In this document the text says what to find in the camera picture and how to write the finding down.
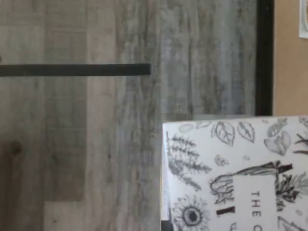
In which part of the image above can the white box yellow strip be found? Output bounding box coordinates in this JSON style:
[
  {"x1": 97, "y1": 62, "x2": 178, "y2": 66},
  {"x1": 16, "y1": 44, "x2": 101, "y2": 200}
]
[{"x1": 160, "y1": 115, "x2": 308, "y2": 231}]

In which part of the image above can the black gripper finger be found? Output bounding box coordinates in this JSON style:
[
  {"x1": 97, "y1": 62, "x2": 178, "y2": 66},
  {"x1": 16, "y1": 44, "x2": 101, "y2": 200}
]
[{"x1": 160, "y1": 219, "x2": 173, "y2": 231}]

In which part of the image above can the wooden shelf board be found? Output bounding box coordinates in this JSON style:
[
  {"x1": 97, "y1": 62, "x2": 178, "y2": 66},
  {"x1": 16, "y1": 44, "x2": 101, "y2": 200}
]
[{"x1": 272, "y1": 0, "x2": 308, "y2": 119}]

